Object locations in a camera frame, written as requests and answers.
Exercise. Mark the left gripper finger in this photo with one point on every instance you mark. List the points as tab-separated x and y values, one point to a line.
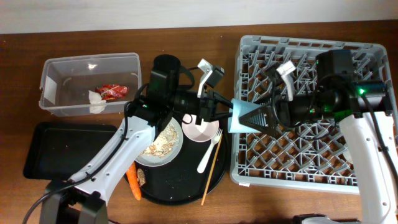
220	116
224	101

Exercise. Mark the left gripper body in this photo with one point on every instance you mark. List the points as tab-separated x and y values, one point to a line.
204	106

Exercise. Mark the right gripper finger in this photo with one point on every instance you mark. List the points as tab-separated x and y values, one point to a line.
261	119
263	100

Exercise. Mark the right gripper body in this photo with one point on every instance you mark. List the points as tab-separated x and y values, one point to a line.
286	109

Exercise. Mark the pink bowl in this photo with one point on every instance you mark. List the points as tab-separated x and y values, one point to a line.
198	133

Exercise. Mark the white plastic fork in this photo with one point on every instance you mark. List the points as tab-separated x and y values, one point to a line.
203	163

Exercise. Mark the blue cup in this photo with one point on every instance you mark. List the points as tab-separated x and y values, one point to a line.
241	108

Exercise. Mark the red snack wrapper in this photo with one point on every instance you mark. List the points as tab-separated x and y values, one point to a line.
112	91

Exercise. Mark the white tissue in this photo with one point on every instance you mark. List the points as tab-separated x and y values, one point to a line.
96	102

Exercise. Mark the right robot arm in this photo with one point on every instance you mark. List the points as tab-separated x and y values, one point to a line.
361	108

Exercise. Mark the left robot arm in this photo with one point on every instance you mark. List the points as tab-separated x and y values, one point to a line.
145	118

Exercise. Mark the grey dishwasher rack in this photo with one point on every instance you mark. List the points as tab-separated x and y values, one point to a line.
312	157

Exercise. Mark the rice and peanut leftovers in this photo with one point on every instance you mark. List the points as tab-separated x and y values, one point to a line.
164	143

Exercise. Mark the grey plate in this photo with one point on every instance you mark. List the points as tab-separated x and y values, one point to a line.
152	161

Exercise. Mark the wooden chopstick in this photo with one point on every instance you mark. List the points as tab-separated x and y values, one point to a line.
211	170

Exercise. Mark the black round tray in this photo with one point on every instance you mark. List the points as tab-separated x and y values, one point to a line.
177	182

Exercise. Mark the brown ginger piece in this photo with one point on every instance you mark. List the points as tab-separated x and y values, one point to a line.
141	177

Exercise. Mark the orange carrot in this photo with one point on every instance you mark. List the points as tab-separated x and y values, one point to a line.
131	174

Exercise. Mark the clear plastic bin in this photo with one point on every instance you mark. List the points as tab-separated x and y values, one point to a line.
67	81

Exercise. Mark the black rectangular tray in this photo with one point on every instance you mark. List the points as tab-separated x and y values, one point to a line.
58	150

